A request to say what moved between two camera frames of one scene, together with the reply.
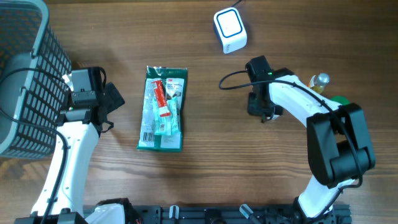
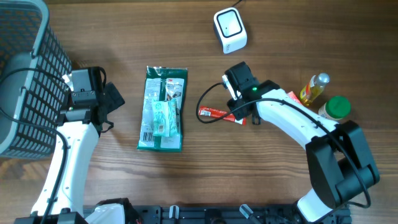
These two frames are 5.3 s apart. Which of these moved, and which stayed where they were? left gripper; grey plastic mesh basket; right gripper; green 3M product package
Moved: right gripper
Stayed: green 3M product package; left gripper; grey plastic mesh basket
